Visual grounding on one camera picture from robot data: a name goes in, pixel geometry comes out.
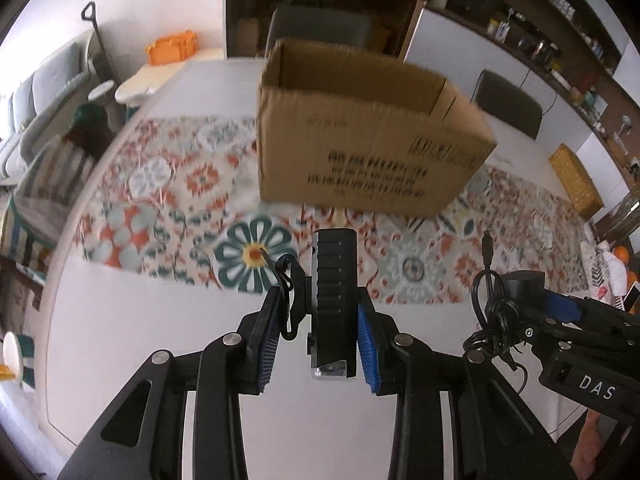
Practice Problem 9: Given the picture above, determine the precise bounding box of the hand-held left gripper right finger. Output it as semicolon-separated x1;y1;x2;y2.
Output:
356;292;576;480

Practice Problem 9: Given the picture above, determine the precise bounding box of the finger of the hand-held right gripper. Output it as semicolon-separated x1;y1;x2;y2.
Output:
520;316;634;354
544;290;640;334

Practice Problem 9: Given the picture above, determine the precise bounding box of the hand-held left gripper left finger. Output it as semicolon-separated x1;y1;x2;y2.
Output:
57;285;285;480

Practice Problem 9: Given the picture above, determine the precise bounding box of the black ribbed flashlight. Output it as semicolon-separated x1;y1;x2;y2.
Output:
260;227;360;381

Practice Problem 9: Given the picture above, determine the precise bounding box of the brown cardboard box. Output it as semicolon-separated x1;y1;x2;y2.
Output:
256;37;497;218

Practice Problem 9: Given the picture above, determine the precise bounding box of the person's right forearm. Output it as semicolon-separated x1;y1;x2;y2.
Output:
570;405;640;480

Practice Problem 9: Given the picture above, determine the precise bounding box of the yellow woven basket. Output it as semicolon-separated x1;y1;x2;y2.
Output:
548;143;603;218

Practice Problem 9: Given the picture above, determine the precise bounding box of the floral patterned table mat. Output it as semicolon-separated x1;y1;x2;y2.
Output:
75;115;591;306

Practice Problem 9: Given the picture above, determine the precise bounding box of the dark grey dining chair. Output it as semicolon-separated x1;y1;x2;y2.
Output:
265;4;373;58
472;70;543;140

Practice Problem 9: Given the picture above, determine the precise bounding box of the striped cushioned chair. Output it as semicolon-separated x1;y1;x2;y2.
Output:
10;135;96;241

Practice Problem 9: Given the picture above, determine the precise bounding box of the white sideboard cabinet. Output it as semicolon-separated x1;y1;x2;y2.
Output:
402;5;631;201

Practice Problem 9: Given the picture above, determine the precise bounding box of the green hat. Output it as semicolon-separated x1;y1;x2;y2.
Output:
72;104;111;133

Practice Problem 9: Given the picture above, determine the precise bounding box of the cream flower-shaped small table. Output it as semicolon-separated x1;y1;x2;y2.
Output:
115;47;226;106

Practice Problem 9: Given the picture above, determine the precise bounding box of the white tower fan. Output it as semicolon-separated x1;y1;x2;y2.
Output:
87;81;118;103

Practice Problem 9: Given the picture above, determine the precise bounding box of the orange plastic crate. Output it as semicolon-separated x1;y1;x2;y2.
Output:
145;30;198;66

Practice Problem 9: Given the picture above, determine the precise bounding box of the black upright vacuum cleaner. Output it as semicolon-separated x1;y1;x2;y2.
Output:
81;1;118;83

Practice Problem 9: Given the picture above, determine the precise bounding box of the dark glass display cabinet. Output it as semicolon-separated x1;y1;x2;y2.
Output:
225;0;431;58

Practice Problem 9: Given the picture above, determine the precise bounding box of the grey sofa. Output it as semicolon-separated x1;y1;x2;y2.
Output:
0;40;96;181

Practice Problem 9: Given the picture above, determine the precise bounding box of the thin black wall cable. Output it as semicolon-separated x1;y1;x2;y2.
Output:
520;67;558;116

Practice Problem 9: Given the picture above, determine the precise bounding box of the brown wall shelf unit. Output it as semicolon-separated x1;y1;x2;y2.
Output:
425;0;640;161

